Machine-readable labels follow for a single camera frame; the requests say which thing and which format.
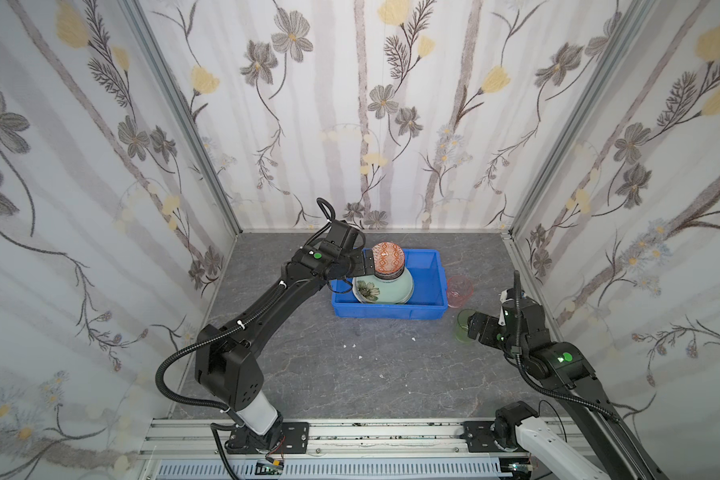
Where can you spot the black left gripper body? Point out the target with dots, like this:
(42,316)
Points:
(366,263)

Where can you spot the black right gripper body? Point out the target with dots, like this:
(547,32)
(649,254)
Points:
(480,325)

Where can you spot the green transparent plastic cup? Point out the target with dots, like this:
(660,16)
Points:
(461,325)

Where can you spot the light green ceramic plate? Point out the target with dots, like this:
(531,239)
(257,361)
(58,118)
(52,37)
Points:
(370,289)

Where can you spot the pink transparent plastic cup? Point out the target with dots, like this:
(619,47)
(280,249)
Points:
(459,290)

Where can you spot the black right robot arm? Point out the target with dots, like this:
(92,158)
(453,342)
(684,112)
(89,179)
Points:
(560,371)

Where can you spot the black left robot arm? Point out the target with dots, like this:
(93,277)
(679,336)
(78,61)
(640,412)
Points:
(228,368)

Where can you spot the blue plastic bin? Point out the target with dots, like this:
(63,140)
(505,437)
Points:
(427,300)

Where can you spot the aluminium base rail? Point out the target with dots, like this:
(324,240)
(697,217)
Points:
(332,438)

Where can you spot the aluminium corner frame post left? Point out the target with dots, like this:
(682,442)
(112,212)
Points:
(166,81)

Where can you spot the aluminium corner frame post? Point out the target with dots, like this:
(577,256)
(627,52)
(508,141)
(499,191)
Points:
(615,52)
(166,81)

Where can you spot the aluminium corner frame post right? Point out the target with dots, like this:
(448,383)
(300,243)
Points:
(615,52)

